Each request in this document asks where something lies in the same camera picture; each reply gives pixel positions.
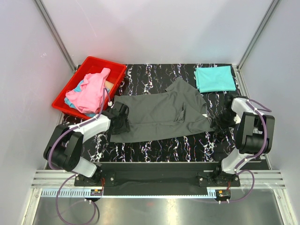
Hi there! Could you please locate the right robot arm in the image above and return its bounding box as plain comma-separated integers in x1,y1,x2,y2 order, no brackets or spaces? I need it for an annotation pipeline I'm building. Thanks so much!
211,94,275,186

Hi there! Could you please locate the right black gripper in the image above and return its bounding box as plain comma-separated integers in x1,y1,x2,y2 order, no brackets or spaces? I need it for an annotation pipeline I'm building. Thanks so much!
211,109,237,135

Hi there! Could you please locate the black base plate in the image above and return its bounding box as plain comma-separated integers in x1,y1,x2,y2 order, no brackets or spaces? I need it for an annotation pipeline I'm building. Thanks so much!
75,162,240,198

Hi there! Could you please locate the folded teal t-shirt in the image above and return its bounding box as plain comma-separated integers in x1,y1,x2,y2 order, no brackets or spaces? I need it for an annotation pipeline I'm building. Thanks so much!
195,66,236,93

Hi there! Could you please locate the left aluminium frame post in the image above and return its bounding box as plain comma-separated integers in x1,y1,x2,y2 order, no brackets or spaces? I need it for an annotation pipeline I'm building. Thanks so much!
33,0,77,72

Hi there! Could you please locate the pink t-shirt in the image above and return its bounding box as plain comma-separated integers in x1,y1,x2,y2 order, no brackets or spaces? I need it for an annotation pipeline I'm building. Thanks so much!
66,68,111,114

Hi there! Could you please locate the red plastic bin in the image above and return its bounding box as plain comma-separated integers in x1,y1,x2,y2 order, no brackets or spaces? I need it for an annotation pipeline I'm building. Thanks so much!
52,56,127,119

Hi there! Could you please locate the aluminium cross rail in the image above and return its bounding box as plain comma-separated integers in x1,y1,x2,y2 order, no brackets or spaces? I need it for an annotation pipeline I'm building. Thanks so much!
22,170,300,225

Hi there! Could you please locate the right aluminium frame post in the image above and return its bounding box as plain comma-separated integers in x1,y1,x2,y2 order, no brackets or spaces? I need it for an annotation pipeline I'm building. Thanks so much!
236,0,282,70

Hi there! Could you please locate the dark grey t-shirt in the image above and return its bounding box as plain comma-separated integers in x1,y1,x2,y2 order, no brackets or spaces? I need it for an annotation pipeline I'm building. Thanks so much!
110,78,214,143

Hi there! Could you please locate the aluminium frame post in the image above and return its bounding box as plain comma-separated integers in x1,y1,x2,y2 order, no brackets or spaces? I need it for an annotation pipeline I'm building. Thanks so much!
236,0,282,70
33,0,77,72

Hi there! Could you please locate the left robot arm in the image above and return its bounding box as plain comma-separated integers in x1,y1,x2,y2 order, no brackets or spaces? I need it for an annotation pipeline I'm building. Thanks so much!
43,101,130,186

